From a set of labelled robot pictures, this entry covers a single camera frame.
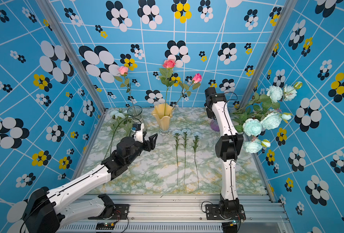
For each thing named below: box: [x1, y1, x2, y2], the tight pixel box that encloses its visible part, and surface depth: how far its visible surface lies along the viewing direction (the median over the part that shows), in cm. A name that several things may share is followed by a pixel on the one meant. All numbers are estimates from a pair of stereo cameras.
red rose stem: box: [158, 59, 176, 116], surface depth 93 cm
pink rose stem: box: [113, 66, 134, 107], surface depth 89 cm
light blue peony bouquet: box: [231, 81, 303, 154], surface depth 62 cm
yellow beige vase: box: [151, 102, 174, 136], surface depth 96 cm
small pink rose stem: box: [172, 73, 203, 110], surface depth 83 cm
